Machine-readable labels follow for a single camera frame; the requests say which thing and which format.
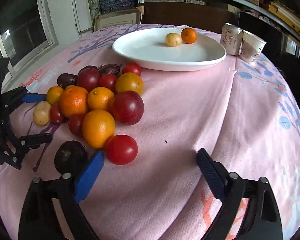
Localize large orange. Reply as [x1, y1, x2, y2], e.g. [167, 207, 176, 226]
[59, 86, 89, 119]
[82, 109, 115, 149]

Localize dark purple mangosteen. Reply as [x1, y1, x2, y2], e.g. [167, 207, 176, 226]
[54, 140, 88, 176]

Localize yellow orange fruit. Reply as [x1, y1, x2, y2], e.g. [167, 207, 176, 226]
[88, 87, 115, 111]

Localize red cherry tomato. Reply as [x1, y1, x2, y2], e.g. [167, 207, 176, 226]
[105, 134, 138, 165]

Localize dark red plum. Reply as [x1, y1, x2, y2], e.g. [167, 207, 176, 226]
[109, 91, 144, 126]

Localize yellow tomato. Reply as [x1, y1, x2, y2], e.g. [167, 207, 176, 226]
[115, 72, 144, 95]

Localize pale yellow round fruit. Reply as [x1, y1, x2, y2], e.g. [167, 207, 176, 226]
[165, 33, 183, 47]

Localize small tangerine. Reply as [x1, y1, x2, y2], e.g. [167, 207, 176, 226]
[181, 28, 198, 44]

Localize white plate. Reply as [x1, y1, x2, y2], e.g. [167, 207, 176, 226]
[112, 28, 226, 72]

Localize framed picture board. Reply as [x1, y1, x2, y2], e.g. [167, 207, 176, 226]
[94, 6, 144, 31]

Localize white paper cup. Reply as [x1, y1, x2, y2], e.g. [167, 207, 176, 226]
[240, 30, 267, 63]

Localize pink drink can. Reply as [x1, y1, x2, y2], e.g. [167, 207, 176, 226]
[220, 23, 243, 56]

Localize dark wooden cabinet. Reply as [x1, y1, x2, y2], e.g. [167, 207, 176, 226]
[142, 2, 239, 34]

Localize window with white frame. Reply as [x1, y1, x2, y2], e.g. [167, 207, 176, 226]
[0, 0, 58, 76]

